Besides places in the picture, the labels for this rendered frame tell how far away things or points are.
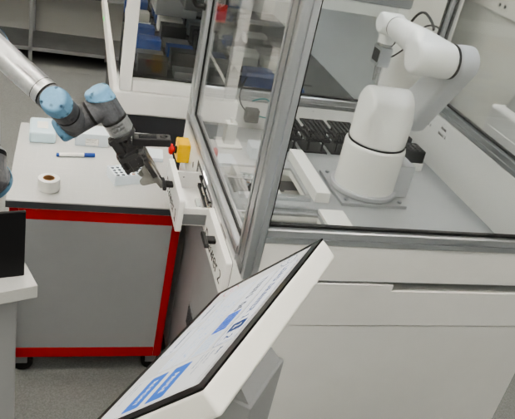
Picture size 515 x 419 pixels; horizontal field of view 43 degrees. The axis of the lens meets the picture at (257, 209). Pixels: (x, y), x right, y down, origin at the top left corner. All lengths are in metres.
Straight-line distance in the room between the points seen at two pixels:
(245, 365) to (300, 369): 0.86
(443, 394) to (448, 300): 0.38
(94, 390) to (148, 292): 0.44
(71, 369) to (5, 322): 0.81
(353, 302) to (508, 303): 0.49
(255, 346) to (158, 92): 1.88
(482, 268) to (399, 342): 0.31
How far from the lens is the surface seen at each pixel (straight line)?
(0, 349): 1.98
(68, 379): 2.65
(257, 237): 1.56
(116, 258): 2.33
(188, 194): 2.17
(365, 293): 1.75
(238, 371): 1.00
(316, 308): 1.73
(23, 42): 5.83
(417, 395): 2.12
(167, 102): 2.81
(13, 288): 1.81
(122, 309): 2.47
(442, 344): 2.00
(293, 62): 1.38
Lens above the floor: 1.85
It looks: 28 degrees down
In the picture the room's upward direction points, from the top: 13 degrees clockwise
